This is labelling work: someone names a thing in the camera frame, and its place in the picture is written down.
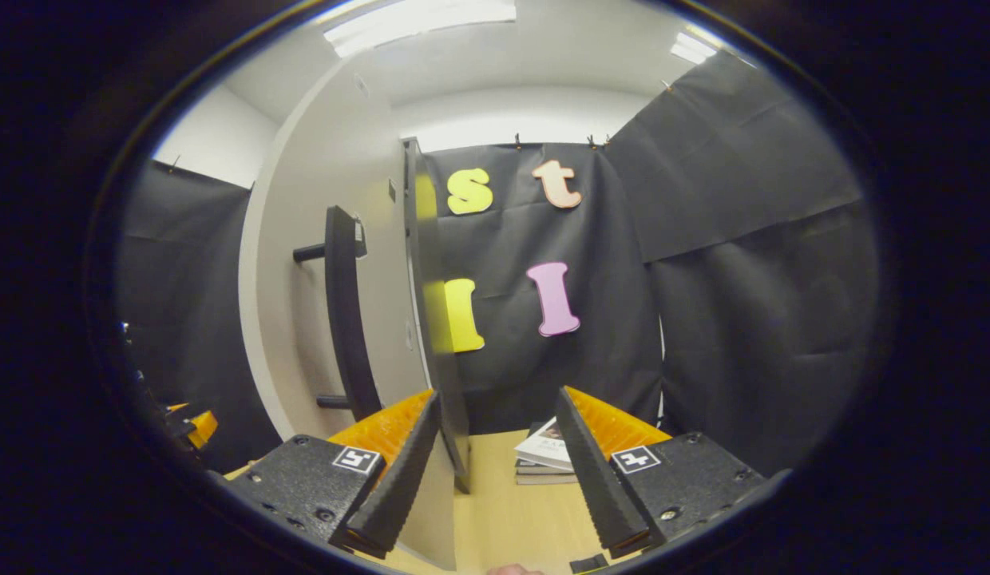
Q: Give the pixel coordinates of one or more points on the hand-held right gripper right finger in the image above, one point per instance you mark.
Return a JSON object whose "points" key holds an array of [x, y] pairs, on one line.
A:
{"points": [[599, 495]]}

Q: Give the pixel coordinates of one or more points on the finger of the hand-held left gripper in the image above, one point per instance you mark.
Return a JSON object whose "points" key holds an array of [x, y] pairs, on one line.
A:
{"points": [[203, 427]]}

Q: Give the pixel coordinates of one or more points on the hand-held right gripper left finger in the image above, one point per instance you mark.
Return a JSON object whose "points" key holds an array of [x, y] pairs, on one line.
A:
{"points": [[399, 487]]}

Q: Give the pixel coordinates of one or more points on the beige cabinet door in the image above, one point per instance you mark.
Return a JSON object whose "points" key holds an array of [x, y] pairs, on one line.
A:
{"points": [[303, 160]]}

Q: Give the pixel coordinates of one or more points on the dark grey book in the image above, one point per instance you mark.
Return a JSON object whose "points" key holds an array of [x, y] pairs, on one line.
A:
{"points": [[543, 477]]}

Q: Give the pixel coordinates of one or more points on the white cover book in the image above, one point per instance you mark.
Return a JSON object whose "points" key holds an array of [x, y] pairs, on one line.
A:
{"points": [[543, 451]]}

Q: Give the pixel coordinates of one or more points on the black backdrop cloth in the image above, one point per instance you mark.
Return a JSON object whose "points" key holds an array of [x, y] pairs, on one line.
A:
{"points": [[742, 319]]}

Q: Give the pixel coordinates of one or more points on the ceiling light panel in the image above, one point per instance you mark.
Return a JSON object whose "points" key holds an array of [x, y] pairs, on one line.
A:
{"points": [[415, 20], [693, 49]]}

